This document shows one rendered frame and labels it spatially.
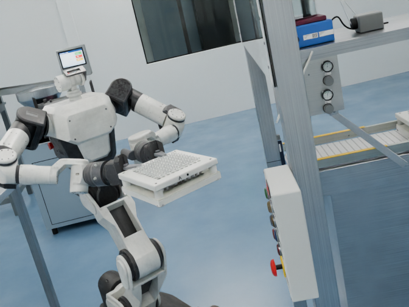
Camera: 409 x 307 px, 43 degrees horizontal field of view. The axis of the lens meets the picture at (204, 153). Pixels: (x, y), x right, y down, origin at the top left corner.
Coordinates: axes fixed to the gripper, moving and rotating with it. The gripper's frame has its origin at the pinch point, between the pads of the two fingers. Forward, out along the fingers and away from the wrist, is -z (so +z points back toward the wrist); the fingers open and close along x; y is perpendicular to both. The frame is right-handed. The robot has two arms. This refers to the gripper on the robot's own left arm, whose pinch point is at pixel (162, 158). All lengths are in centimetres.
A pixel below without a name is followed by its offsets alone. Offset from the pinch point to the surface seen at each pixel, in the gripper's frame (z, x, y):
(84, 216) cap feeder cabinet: 234, 90, -8
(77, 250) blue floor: 199, 101, 10
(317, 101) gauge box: -28, -8, -50
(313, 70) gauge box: -28, -19, -50
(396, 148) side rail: -37, 16, -74
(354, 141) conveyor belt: -13, 18, -76
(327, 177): -25, 21, -51
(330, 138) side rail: -5, 16, -71
